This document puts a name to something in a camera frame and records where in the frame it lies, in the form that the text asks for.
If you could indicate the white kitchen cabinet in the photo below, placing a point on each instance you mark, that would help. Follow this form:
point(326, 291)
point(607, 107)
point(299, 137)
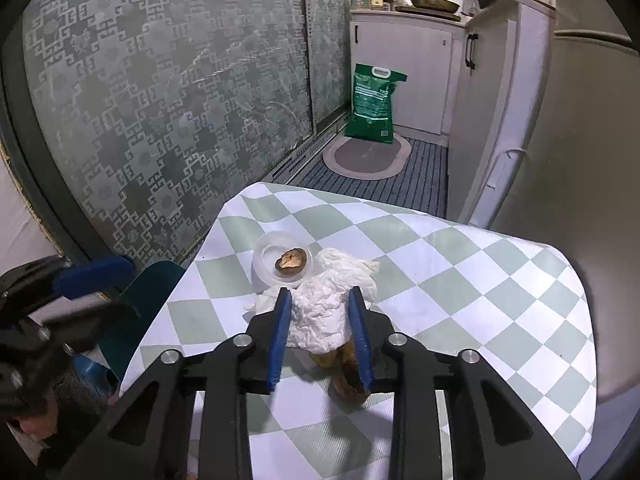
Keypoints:
point(475, 84)

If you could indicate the white paper tissue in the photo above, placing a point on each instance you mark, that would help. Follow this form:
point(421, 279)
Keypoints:
point(319, 322)

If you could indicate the person's left hand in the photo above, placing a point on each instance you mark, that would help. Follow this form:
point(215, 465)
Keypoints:
point(45, 420)

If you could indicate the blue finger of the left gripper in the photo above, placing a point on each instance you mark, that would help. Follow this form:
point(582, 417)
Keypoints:
point(33, 285)

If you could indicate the oval grey floor mat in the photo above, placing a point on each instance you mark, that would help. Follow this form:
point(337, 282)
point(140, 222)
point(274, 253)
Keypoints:
point(366, 160)

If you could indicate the teal plastic trash bin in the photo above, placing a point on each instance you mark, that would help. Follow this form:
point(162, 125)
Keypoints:
point(125, 325)

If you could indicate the frying pan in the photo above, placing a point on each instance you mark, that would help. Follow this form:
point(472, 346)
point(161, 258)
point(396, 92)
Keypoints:
point(446, 6)

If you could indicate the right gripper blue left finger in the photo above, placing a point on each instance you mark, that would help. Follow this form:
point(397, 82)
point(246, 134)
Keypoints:
point(146, 434)

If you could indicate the patterned glass sliding door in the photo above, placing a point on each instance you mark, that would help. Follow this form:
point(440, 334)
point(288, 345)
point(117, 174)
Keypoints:
point(155, 112)

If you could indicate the brown fruit peel scraps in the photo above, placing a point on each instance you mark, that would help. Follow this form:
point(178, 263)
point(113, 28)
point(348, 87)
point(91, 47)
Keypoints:
point(343, 364)

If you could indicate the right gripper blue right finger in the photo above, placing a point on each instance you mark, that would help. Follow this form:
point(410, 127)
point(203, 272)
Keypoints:
point(493, 433)

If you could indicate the green white checkered tablecloth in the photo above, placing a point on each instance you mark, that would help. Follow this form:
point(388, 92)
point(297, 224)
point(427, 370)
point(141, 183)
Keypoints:
point(519, 303)

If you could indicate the green rice bag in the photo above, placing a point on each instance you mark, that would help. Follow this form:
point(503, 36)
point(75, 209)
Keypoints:
point(372, 107)

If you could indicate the silver refrigerator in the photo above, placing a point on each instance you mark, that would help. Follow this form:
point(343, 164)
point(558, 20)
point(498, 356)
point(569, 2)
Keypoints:
point(578, 187)

